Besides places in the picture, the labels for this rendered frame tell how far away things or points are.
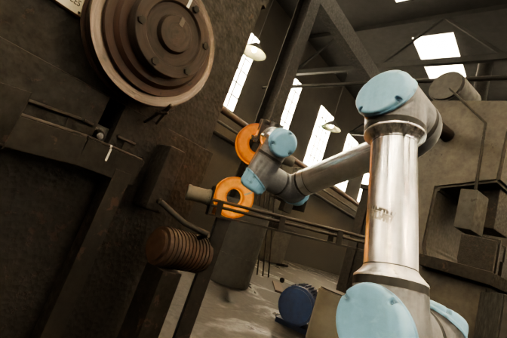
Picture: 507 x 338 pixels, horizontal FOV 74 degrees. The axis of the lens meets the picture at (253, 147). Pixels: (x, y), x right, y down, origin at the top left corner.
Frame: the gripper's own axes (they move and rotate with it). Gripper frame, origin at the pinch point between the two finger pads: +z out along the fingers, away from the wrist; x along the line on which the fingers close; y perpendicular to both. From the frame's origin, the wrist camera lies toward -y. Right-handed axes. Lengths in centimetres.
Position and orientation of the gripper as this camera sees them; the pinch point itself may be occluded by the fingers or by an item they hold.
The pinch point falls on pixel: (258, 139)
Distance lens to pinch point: 122.3
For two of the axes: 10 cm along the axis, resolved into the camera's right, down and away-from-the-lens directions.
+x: -9.2, -3.5, -1.9
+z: -1.6, -1.0, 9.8
